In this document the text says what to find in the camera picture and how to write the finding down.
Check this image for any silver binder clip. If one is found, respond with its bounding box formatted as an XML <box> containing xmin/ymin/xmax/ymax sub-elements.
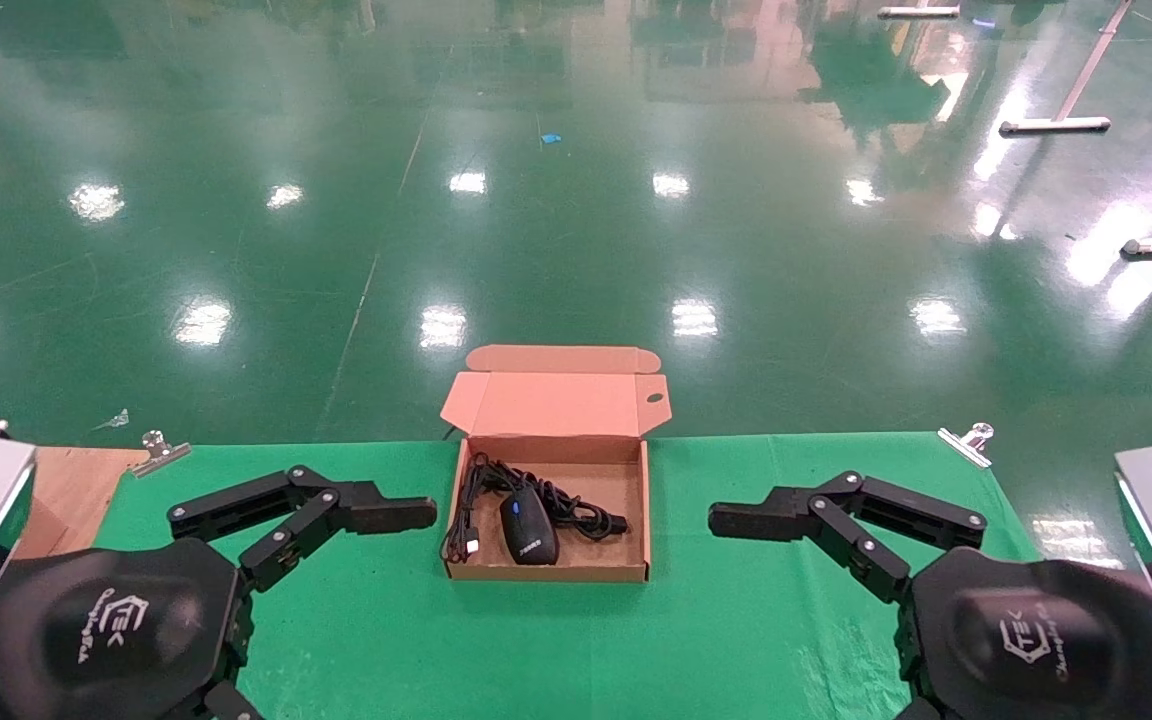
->
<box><xmin>129</xmin><ymin>430</ymin><xmax>192</xmax><ymax>479</ymax></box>
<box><xmin>937</xmin><ymin>422</ymin><xmax>995</xmax><ymax>469</ymax></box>

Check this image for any black wired computer mouse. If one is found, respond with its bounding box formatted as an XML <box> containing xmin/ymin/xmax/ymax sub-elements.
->
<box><xmin>441</xmin><ymin>452</ymin><xmax>630</xmax><ymax>567</ymax></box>

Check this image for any green table cloth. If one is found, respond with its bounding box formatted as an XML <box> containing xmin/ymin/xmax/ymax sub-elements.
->
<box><xmin>91</xmin><ymin>432</ymin><xmax>1042</xmax><ymax>720</ymax></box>

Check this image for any open brown cardboard box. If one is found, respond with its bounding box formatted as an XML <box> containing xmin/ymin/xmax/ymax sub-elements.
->
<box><xmin>441</xmin><ymin>345</ymin><xmax>674</xmax><ymax>582</ymax></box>

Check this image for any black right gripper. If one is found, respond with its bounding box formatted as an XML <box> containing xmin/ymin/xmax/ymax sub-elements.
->
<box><xmin>894</xmin><ymin>548</ymin><xmax>1152</xmax><ymax>720</ymax></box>

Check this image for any flat brown cardboard piece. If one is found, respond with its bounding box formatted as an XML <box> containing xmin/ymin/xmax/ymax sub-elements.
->
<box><xmin>0</xmin><ymin>415</ymin><xmax>149</xmax><ymax>559</ymax></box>

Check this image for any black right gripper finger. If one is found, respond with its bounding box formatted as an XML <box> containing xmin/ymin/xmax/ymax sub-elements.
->
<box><xmin>708</xmin><ymin>470</ymin><xmax>987</xmax><ymax>604</ymax></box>

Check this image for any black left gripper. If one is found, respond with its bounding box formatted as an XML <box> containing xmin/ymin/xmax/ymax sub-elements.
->
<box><xmin>0</xmin><ymin>465</ymin><xmax>437</xmax><ymax>720</ymax></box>

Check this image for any white table leg stand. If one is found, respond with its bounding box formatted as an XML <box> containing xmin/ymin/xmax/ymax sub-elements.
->
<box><xmin>999</xmin><ymin>0</ymin><xmax>1134</xmax><ymax>136</ymax></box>

